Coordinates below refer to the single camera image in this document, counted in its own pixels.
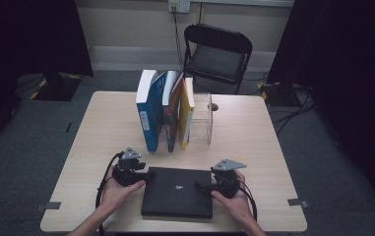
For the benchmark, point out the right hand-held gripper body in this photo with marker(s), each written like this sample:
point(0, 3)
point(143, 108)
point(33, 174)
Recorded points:
point(227, 183)

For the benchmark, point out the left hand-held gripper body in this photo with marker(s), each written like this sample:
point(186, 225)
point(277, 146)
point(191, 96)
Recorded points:
point(126, 173)

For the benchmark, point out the black book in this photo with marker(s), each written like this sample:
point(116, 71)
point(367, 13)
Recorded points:
point(176, 193)

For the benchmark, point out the thick blue book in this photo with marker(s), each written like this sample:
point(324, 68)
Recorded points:
point(150, 114)

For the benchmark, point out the red illustrated book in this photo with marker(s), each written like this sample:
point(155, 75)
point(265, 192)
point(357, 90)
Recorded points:
point(172, 114)

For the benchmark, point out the clear acrylic book organizer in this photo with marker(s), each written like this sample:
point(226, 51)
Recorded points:
point(203, 118)

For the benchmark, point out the yellow book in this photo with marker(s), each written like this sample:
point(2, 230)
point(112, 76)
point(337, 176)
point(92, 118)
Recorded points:
point(186, 114)

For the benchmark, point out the person's right hand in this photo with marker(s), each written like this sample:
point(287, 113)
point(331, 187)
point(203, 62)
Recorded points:
point(236, 206)

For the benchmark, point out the person's left hand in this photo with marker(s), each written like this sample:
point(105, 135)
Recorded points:
point(117, 196)

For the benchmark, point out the grey tape strip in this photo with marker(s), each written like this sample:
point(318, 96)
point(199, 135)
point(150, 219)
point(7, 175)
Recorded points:
point(297, 202)
point(49, 206)

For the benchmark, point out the black stand base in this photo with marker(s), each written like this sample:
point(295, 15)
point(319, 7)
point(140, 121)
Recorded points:
point(275, 93)
point(57, 87)

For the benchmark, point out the black folding chair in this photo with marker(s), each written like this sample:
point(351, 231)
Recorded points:
point(216, 59)

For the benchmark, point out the black curtain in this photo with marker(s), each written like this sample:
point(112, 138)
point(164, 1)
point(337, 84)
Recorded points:
point(349, 65)
point(27, 39)

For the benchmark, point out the white wall socket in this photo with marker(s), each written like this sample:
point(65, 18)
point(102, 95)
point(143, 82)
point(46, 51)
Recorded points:
point(179, 6)

